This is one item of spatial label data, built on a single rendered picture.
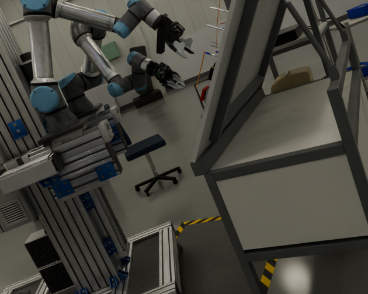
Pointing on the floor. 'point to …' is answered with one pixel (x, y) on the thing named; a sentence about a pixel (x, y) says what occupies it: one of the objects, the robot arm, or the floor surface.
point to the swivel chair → (145, 147)
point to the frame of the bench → (246, 257)
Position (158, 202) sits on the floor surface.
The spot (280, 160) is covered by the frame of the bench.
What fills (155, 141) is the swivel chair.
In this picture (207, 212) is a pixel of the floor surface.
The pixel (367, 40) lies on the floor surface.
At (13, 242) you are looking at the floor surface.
